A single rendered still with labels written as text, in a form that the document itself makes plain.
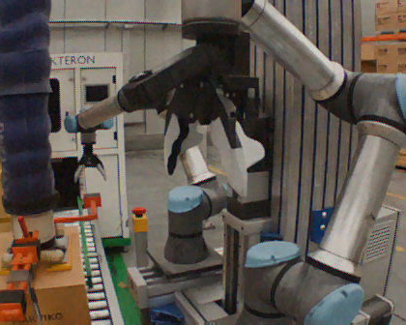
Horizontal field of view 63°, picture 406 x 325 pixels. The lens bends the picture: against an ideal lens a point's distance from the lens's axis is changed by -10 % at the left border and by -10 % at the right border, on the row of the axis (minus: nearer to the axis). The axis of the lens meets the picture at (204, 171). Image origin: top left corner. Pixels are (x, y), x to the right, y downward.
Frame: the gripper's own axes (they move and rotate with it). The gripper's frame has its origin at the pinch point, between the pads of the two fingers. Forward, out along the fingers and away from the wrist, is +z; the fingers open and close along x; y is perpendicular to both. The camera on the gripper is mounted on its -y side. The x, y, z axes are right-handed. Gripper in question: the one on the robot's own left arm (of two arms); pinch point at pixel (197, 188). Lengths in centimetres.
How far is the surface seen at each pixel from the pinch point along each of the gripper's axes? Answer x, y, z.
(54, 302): 79, -4, 58
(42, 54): 98, 5, -27
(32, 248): 80, -8, 36
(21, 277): 62, -15, 37
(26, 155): 98, -3, 8
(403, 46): 274, 759, -126
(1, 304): 49, -24, 36
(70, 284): 77, 3, 52
